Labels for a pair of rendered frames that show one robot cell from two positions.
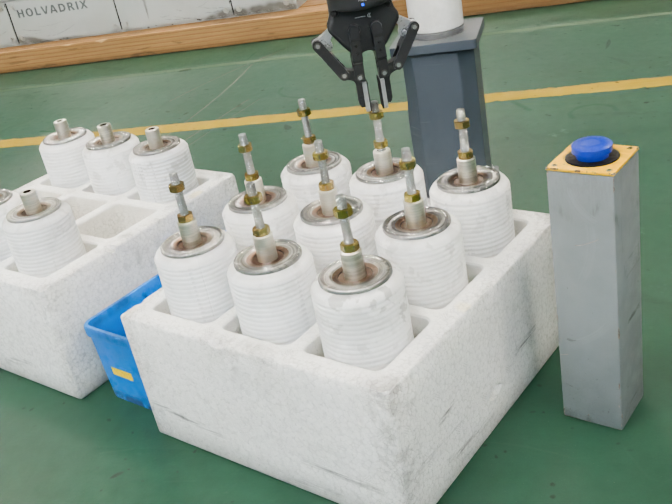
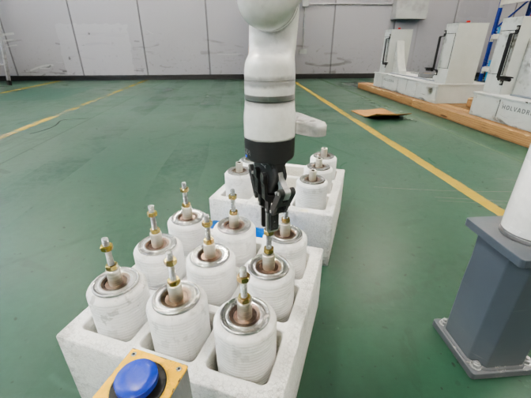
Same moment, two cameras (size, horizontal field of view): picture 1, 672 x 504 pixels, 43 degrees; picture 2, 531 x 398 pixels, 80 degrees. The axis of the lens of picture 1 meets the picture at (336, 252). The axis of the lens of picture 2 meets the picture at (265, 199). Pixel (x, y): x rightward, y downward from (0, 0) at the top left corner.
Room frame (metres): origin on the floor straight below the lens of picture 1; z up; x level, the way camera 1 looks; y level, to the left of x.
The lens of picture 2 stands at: (0.83, -0.50, 0.62)
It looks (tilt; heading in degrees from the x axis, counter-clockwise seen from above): 26 degrees down; 66
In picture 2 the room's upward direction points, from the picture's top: straight up
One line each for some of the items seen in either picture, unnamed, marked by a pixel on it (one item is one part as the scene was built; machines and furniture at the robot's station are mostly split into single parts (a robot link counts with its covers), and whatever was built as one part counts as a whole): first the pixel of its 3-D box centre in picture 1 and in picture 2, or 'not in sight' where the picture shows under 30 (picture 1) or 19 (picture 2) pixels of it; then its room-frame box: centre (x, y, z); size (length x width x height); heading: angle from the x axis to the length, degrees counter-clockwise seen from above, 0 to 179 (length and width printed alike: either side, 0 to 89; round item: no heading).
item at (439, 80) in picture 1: (447, 115); (501, 296); (1.47, -0.24, 0.15); 0.15 x 0.15 x 0.30; 71
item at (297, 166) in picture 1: (314, 163); (284, 234); (1.10, 0.01, 0.25); 0.08 x 0.08 x 0.01
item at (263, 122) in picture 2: not in sight; (280, 113); (1.04, -0.08, 0.53); 0.11 x 0.09 x 0.06; 0
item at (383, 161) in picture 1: (383, 161); (269, 260); (1.02, -0.08, 0.26); 0.02 x 0.02 x 0.03
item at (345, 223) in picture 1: (346, 230); (109, 257); (0.76, -0.01, 0.30); 0.01 x 0.01 x 0.08
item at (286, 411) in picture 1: (354, 325); (216, 317); (0.93, 0.00, 0.09); 0.39 x 0.39 x 0.18; 48
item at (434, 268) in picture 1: (427, 294); (182, 337); (0.85, -0.09, 0.16); 0.10 x 0.10 x 0.18
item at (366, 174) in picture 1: (384, 171); (268, 266); (1.02, -0.08, 0.25); 0.08 x 0.08 x 0.01
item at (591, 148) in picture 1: (592, 151); (137, 382); (0.79, -0.27, 0.32); 0.04 x 0.04 x 0.02
